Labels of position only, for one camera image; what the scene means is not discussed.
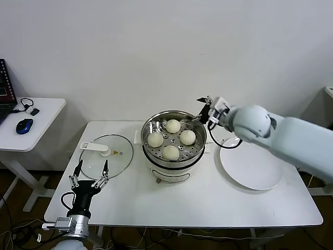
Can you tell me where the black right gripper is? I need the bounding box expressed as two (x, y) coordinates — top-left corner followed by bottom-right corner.
(191, 96), (216, 124)

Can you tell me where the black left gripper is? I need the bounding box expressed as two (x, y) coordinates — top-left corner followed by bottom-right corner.
(66, 159), (110, 218)

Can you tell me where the white steamed baozi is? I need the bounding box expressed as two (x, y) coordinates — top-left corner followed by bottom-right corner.
(147, 132), (164, 148)
(162, 145), (181, 160)
(165, 119), (181, 133)
(180, 129), (196, 145)

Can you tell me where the steel perforated steamer basket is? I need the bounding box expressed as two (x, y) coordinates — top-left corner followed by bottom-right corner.
(140, 110), (208, 169)

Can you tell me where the white table leg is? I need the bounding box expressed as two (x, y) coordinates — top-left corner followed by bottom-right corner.
(248, 228), (286, 250)
(95, 226), (105, 247)

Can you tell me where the white round plate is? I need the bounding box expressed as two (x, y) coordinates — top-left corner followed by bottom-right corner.
(220, 137), (284, 191)

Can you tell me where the white electric cooker base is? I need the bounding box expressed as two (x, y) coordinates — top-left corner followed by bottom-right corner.
(133, 129), (214, 184)

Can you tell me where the blue computer mouse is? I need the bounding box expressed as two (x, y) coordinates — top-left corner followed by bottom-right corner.
(16, 118), (34, 135)

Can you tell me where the black and red laptop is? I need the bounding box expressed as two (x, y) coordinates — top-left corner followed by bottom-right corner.
(0, 58), (18, 125)

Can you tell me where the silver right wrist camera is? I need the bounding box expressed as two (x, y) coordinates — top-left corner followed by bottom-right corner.
(212, 96), (231, 124)

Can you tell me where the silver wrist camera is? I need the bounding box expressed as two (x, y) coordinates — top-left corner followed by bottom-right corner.
(212, 96), (231, 124)
(41, 216), (73, 232)

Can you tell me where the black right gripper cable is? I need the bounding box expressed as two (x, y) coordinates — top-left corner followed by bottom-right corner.
(208, 122), (242, 150)

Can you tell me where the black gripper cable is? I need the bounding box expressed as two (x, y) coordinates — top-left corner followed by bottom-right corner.
(61, 192), (76, 210)
(208, 122), (242, 150)

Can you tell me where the glass lid with white handle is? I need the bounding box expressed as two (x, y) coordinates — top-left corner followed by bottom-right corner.
(79, 134), (134, 180)

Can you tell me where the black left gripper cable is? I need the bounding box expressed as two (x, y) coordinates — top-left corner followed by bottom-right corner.
(61, 192), (76, 210)

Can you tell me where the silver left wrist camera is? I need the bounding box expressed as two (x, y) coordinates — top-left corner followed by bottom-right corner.
(41, 216), (73, 232)

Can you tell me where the black earphone cable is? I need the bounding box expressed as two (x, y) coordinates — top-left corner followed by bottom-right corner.
(9, 97), (35, 115)

